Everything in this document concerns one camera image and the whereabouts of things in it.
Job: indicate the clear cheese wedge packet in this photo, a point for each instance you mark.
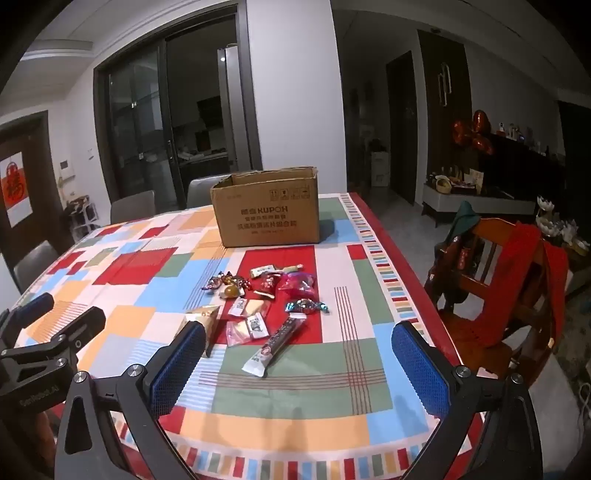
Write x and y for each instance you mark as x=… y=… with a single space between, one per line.
x=251 y=307

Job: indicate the white carton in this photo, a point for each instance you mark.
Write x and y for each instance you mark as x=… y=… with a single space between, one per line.
x=380 y=167

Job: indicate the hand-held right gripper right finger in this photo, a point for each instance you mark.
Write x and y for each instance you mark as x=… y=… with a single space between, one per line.
x=420 y=369

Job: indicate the white shoe rack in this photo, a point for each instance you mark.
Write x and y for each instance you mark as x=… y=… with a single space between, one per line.
x=81 y=214

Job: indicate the dark sideboard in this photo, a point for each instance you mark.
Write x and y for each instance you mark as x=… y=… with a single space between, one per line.
x=521 y=161

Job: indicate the pink clear cake packet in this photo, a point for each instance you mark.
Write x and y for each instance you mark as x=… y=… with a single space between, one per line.
x=244 y=330

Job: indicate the red snack packet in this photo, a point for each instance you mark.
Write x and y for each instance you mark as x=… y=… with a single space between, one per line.
x=268 y=286

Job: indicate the sliding glass door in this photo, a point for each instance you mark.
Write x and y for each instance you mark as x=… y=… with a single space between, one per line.
x=138 y=115

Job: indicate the amber round jelly cup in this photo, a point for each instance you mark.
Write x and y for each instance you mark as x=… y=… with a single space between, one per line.
x=231 y=292

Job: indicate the gold triangular snack packet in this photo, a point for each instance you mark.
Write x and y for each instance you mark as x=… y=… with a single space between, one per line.
x=210 y=321

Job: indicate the colourful checked tablecloth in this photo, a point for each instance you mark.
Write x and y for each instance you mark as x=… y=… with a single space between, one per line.
x=138 y=267

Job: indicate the pink snack packet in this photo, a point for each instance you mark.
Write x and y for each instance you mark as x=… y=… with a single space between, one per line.
x=298 y=282

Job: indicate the red foil balloons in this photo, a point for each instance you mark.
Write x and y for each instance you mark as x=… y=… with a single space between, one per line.
x=473 y=131

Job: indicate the red and white door poster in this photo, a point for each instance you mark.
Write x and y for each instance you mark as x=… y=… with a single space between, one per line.
x=16 y=194

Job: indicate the white intercom panel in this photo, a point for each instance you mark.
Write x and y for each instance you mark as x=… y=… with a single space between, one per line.
x=64 y=169

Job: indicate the white low bench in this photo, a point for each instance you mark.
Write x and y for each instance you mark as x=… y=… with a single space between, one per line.
x=475 y=201

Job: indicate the grey dining chair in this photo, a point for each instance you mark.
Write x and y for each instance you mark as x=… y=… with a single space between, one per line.
x=205 y=189
x=131 y=205
x=34 y=270

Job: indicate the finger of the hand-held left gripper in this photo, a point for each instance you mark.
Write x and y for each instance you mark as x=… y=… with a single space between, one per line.
x=85 y=319
x=28 y=310

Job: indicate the green cloth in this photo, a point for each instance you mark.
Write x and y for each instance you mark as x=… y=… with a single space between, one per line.
x=464 y=221

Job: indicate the white lotus ornament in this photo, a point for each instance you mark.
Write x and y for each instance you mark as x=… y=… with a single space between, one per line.
x=556 y=226

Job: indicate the long dark snack bar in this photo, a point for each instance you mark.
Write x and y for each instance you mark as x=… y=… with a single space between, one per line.
x=277 y=344

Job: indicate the long beige snack packet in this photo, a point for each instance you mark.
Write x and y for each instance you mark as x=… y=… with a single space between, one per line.
x=272 y=270

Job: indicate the wooden chair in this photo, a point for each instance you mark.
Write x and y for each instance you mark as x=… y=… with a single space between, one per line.
x=489 y=318

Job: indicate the brown cardboard box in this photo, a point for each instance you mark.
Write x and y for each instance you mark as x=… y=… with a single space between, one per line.
x=263 y=217

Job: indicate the tall dark cabinet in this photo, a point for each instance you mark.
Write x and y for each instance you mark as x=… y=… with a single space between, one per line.
x=443 y=101

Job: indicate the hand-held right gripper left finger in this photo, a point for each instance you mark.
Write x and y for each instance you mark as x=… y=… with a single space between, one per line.
x=178 y=364

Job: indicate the dark wooden door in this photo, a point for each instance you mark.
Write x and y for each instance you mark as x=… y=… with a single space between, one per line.
x=41 y=184

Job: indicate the red cloth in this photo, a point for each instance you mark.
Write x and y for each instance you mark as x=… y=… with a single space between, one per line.
x=526 y=272

